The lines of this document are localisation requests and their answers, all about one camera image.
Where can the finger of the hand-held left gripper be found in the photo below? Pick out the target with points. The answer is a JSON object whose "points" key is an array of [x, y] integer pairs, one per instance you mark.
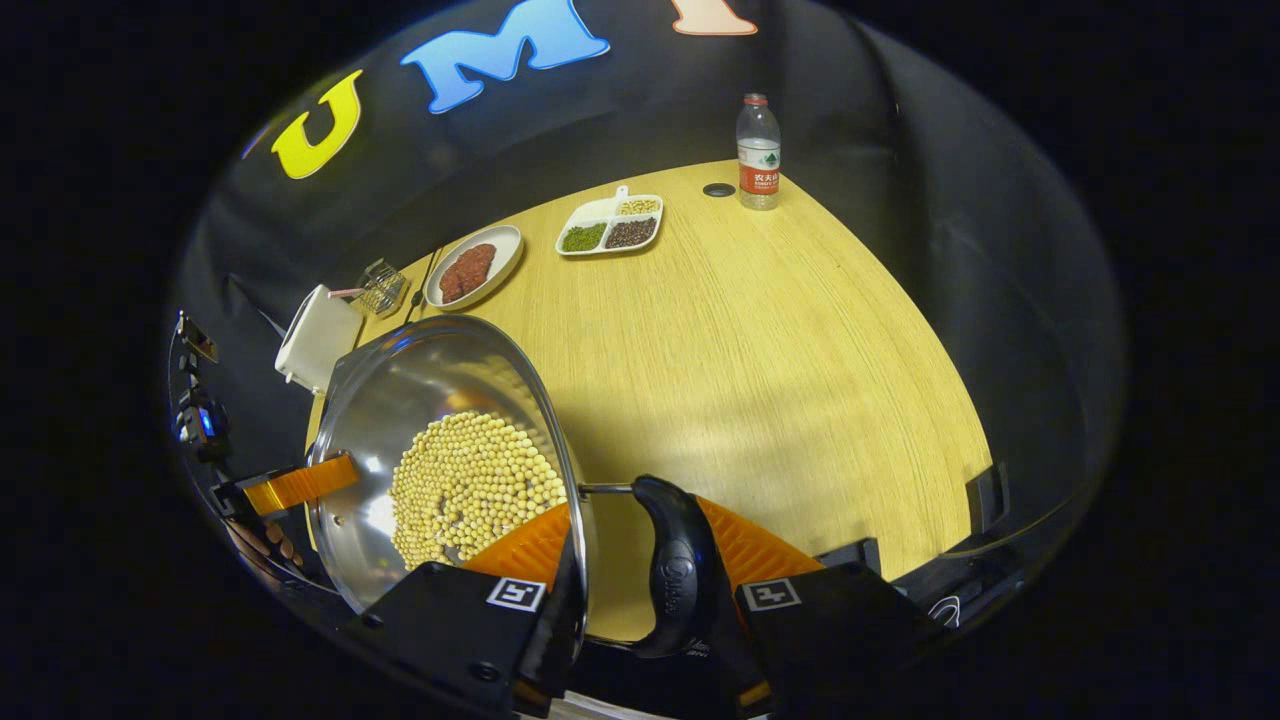
{"points": [[300, 483]]}

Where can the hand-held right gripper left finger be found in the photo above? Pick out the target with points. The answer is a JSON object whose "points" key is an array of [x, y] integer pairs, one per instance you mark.
{"points": [[450, 620]]}

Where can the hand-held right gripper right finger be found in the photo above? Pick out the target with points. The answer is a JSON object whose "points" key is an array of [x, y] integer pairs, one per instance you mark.
{"points": [[840, 620]]}

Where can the steel pot with soybeans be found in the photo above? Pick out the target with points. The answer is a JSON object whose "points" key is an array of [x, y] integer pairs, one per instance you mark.
{"points": [[440, 390]]}

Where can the white toaster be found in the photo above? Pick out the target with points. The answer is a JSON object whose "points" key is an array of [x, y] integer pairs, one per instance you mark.
{"points": [[318, 340]]}

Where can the pink striped straw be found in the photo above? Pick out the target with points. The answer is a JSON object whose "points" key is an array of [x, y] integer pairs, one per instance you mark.
{"points": [[345, 293]]}

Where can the red meat piece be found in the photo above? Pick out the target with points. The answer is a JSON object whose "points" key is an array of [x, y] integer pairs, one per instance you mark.
{"points": [[480, 258], [455, 283]]}

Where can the round white plate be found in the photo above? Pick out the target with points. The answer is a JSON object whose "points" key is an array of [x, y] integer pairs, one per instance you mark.
{"points": [[505, 250]]}

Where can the white divided bean dish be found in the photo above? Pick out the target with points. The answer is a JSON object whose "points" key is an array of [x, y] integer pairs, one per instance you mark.
{"points": [[610, 228]]}

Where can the black table grommet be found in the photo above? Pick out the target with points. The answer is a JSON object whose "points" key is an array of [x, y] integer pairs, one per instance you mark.
{"points": [[719, 190]]}

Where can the clear water bottle red label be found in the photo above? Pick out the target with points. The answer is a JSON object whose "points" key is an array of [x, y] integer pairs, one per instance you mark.
{"points": [[759, 150]]}

